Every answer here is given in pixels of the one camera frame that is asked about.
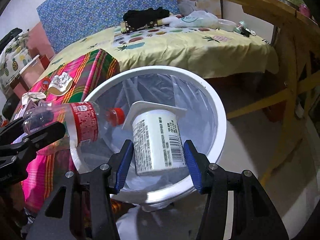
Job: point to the white plastic bag on bed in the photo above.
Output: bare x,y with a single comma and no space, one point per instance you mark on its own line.
202,19

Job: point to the white paper bag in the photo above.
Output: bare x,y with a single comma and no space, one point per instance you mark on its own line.
32,96

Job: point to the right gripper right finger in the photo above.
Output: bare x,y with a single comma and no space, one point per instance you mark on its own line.
197,164

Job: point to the clear cola plastic bottle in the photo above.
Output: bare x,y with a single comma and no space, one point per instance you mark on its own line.
84,121

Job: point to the white round trash bin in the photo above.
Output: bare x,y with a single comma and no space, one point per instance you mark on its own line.
204,124

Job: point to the pink plaid tablecloth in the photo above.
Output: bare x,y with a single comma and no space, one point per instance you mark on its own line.
88,71

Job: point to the black suitcase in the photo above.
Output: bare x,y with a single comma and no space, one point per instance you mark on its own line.
10,106

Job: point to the pineapple print bedding pile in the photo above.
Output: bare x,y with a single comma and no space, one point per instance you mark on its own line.
14,57

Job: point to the small green can on bed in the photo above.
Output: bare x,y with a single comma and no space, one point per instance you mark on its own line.
242,29

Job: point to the black bag on pile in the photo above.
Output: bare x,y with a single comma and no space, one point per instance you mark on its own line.
7,38

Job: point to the blue floral headboard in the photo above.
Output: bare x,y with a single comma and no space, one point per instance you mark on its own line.
67,21

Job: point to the red round foil lid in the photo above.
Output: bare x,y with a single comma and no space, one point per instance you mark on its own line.
45,82

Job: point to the yellow pineapple bed sheet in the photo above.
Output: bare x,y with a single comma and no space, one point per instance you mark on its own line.
206,52

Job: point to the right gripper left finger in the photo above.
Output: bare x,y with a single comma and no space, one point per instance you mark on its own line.
119,164

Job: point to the pink storage box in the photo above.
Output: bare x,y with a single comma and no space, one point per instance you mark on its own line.
32,71

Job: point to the patterned crushed paper cup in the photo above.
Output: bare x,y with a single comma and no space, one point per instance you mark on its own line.
60,84

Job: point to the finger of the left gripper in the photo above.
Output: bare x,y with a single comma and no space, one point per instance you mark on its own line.
36,141
11,131

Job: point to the white yogurt cup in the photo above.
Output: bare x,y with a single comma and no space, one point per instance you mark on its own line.
156,137

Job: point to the black clothing on bed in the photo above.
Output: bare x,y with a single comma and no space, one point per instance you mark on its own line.
139,18

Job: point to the wooden chair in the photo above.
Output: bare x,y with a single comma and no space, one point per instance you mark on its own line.
299,36

